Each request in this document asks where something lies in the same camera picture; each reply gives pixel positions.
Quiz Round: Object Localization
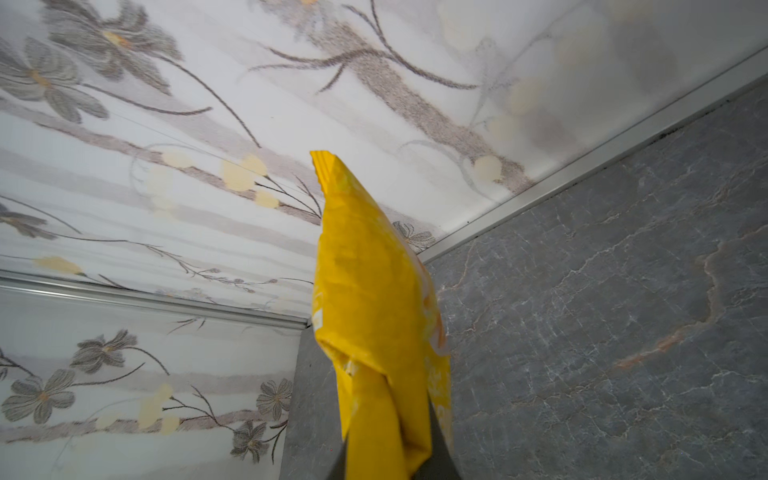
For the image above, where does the yellow snack packet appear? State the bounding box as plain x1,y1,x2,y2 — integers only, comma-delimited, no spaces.
311,151,452,479

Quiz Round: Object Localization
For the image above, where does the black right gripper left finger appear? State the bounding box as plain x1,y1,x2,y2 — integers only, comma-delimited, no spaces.
326,442,347,480

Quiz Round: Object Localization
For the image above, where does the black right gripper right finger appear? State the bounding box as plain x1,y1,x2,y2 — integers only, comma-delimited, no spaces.
411,402,461,480

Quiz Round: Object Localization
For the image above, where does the right corner aluminium profile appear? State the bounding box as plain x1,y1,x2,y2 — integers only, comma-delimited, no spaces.
1,270,310,330

